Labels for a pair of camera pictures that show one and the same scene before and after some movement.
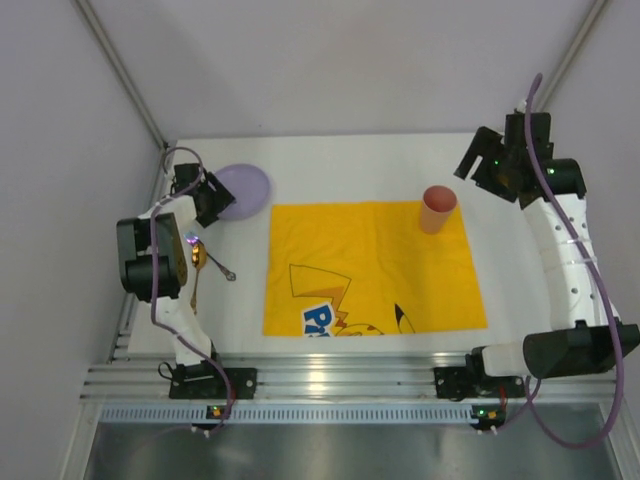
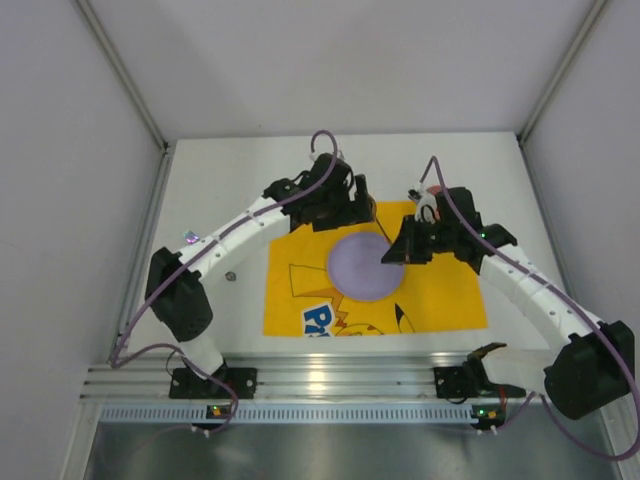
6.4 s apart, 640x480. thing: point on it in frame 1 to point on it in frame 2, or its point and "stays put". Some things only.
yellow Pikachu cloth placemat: (355, 268) stays put
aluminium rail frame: (345, 375) stays put
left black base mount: (205, 381) stays put
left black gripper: (214, 201) to (360, 198)
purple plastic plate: (248, 185) to (356, 267)
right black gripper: (486, 163) to (417, 240)
